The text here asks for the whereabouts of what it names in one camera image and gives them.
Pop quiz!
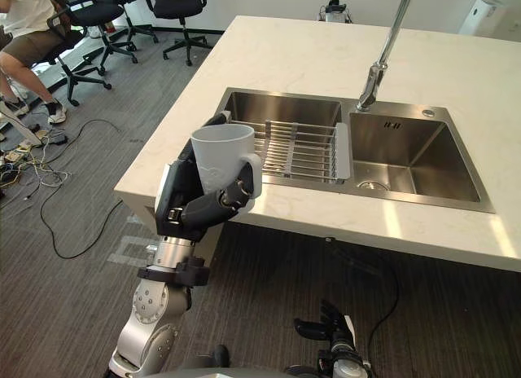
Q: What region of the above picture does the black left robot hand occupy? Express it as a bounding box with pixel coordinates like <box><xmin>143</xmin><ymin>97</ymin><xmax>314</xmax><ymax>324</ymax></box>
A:
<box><xmin>154</xmin><ymin>112</ymin><xmax>256</xmax><ymax>243</ymax></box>

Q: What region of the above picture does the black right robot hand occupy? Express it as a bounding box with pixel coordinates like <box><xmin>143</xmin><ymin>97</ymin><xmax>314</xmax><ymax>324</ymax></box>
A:
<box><xmin>293</xmin><ymin>298</ymin><xmax>359</xmax><ymax>347</ymax></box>

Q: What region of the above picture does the white ceramic mug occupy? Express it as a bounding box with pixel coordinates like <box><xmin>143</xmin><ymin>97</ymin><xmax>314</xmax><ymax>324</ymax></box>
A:
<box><xmin>190</xmin><ymin>124</ymin><xmax>264</xmax><ymax>202</ymax></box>

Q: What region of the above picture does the stainless steel double sink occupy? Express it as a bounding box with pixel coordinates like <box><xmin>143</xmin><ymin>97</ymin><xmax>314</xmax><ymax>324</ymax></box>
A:
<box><xmin>215</xmin><ymin>87</ymin><xmax>497</xmax><ymax>214</ymax></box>

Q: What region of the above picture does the grey robot torso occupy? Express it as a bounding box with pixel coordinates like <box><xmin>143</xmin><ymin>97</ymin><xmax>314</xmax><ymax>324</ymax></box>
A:
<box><xmin>154</xmin><ymin>366</ymin><xmax>294</xmax><ymax>378</ymax></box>

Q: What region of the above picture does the black floor adapter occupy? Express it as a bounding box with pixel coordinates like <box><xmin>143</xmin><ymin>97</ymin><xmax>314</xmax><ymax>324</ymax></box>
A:
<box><xmin>43</xmin><ymin>127</ymin><xmax>69</xmax><ymax>147</ymax></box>

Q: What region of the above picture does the white marble kitchen island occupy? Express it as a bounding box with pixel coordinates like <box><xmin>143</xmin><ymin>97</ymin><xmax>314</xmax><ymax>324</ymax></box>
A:
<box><xmin>113</xmin><ymin>14</ymin><xmax>521</xmax><ymax>273</ymax></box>

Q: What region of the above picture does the person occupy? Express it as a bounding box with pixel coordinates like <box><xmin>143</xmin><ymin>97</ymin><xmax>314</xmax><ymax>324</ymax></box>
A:
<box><xmin>0</xmin><ymin>0</ymin><xmax>68</xmax><ymax>125</ymax></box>

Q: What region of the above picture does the chrome faucet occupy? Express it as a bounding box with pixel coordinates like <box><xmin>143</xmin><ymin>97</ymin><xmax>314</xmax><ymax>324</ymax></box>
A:
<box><xmin>356</xmin><ymin>0</ymin><xmax>418</xmax><ymax>112</ymax></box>

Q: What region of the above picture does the small black white device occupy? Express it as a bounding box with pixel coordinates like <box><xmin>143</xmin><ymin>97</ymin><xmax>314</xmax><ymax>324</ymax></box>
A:
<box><xmin>317</xmin><ymin>0</ymin><xmax>353</xmax><ymax>25</ymax></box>

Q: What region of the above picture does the white air purifier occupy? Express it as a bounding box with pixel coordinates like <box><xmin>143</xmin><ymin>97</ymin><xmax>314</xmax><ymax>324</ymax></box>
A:
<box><xmin>458</xmin><ymin>0</ymin><xmax>510</xmax><ymax>39</ymax></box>

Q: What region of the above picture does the black cable under island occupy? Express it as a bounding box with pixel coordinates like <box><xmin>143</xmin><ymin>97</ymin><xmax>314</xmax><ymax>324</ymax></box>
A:
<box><xmin>331</xmin><ymin>247</ymin><xmax>401</xmax><ymax>354</ymax></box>

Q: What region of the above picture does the steel wire drying rack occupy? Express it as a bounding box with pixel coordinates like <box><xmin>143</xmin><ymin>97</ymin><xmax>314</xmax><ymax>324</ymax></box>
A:
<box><xmin>227</xmin><ymin>119</ymin><xmax>352</xmax><ymax>183</ymax></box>

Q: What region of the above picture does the tangle of white yellow cables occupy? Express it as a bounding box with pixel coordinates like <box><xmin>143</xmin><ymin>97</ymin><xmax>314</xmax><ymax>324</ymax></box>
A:
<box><xmin>0</xmin><ymin>141</ymin><xmax>73</xmax><ymax>200</ymax></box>

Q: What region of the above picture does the long black floor cable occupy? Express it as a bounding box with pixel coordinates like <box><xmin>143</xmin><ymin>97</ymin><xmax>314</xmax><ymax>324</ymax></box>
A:
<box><xmin>39</xmin><ymin>119</ymin><xmax>124</xmax><ymax>260</ymax></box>

